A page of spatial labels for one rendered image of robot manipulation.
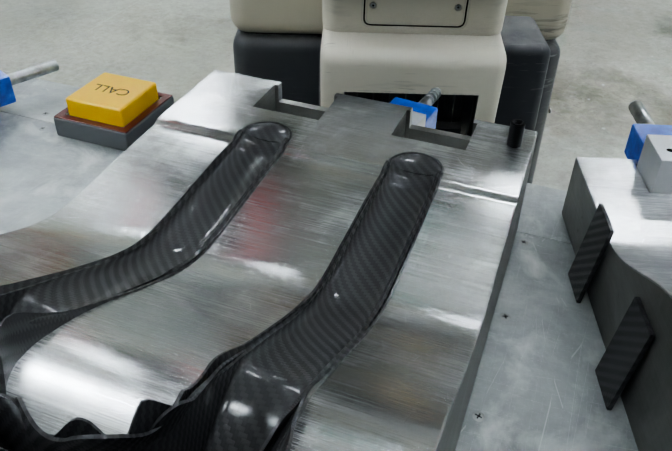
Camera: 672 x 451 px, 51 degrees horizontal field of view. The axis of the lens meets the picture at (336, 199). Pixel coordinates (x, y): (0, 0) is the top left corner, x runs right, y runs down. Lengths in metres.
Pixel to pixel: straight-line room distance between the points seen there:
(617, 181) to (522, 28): 0.55
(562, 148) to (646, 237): 1.80
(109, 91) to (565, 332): 0.45
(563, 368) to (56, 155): 0.46
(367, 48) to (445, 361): 0.57
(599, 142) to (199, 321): 2.11
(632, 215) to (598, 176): 0.05
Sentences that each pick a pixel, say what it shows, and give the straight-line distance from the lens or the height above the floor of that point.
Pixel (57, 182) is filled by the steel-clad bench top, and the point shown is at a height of 0.80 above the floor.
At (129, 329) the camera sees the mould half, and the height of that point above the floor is 0.93.
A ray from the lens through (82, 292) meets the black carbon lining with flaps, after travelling 0.36.
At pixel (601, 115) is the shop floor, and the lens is 2.53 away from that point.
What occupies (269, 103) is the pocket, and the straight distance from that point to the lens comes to 0.56.
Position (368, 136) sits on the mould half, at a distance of 0.49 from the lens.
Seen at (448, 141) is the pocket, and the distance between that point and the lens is 0.53.
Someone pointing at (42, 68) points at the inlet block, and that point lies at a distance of 0.77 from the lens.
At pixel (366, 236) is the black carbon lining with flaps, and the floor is 0.88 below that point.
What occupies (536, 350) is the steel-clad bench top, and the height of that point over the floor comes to 0.80.
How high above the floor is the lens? 1.14
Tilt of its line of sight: 36 degrees down
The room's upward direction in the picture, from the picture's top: 1 degrees clockwise
